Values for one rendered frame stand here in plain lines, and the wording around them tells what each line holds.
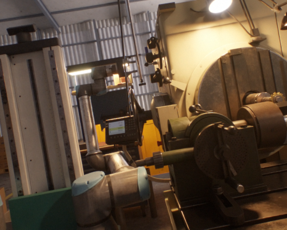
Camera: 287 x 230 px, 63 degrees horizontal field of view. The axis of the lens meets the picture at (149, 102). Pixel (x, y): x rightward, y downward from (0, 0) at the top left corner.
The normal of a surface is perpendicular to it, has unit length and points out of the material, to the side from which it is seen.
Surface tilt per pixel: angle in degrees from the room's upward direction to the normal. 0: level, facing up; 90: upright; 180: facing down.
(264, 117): 66
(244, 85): 90
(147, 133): 90
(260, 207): 0
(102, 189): 58
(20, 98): 90
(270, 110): 50
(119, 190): 76
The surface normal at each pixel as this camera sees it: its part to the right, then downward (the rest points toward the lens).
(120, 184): 0.11, -0.60
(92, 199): 0.25, -0.05
